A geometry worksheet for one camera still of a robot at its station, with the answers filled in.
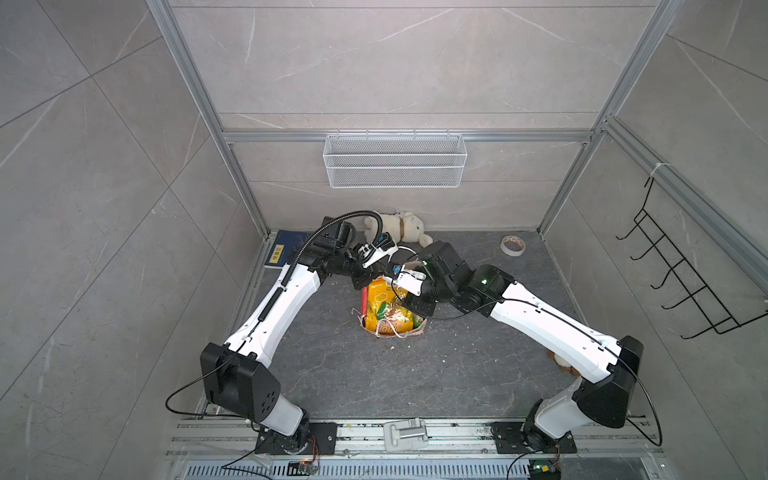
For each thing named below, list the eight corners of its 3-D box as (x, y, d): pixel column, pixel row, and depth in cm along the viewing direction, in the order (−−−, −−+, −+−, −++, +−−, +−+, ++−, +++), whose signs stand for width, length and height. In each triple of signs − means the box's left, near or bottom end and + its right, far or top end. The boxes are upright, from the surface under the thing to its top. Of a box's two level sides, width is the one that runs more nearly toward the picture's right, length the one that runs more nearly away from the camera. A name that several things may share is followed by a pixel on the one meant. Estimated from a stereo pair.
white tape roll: (503, 256, 115) (505, 252, 114) (497, 239, 121) (499, 235, 120) (527, 256, 115) (529, 252, 114) (520, 239, 121) (522, 235, 120)
